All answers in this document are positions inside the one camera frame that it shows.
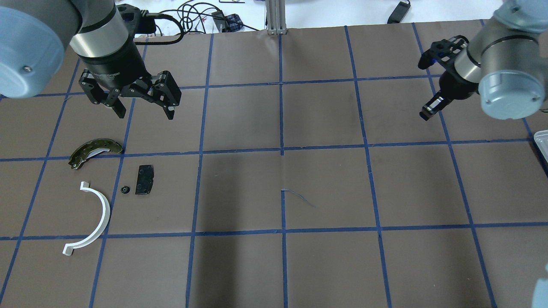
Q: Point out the olive metal brake shoe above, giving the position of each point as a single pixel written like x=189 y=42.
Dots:
x=92 y=148

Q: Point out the black power adapter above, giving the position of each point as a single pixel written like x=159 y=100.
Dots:
x=400 y=11

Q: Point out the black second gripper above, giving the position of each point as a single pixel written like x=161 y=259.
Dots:
x=114 y=64

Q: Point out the second grey blue robot arm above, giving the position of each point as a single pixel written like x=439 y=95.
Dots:
x=36 y=33

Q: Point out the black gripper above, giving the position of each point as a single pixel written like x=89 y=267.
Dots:
x=457 y=87

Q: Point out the small black bearing gear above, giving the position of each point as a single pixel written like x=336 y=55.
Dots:
x=125 y=189

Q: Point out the ribbed metal tray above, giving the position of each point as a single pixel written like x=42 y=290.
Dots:
x=540 y=139

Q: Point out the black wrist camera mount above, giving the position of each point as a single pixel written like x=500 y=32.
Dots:
x=443 y=52

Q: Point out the aluminium frame post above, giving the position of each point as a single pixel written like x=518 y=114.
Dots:
x=275 y=17

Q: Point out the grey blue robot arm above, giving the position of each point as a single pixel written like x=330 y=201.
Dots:
x=502 y=64

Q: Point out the black brake pad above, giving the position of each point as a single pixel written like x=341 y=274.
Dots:
x=144 y=181

